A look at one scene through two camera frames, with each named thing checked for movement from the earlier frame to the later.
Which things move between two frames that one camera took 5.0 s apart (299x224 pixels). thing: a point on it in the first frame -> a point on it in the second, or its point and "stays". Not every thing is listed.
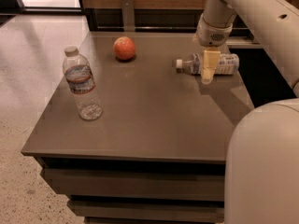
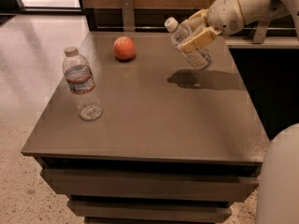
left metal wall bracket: (128, 14) stays
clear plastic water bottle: (78, 72) stays
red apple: (123, 48) stays
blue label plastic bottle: (229, 63) -> (200, 58)
